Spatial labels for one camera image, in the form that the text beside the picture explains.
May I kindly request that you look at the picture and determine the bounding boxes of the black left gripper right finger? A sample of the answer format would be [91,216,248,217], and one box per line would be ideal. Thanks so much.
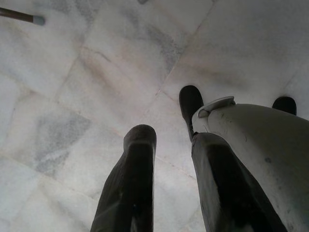
[190,131,288,232]

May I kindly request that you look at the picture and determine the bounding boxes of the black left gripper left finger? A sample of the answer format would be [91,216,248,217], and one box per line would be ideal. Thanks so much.
[90,124,157,232]

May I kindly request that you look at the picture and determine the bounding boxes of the black right robot foot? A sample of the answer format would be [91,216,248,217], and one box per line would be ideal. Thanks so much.
[272,96,297,116]

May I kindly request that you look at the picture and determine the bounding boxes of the dark chair leg grey cap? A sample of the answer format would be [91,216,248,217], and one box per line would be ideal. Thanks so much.
[0,7,46,26]

